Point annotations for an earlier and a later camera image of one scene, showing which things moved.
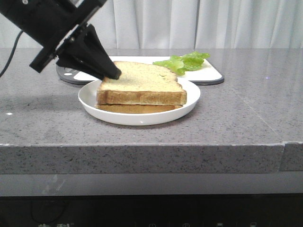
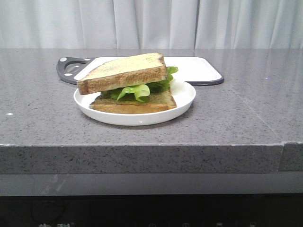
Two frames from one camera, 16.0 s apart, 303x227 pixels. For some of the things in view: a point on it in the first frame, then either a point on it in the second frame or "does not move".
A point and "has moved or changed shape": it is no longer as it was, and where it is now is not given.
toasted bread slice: x=141 y=83 has moved or changed shape
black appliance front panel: x=274 y=210 does not move
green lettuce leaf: x=191 y=62 to x=142 y=93
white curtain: x=184 y=24 does not move
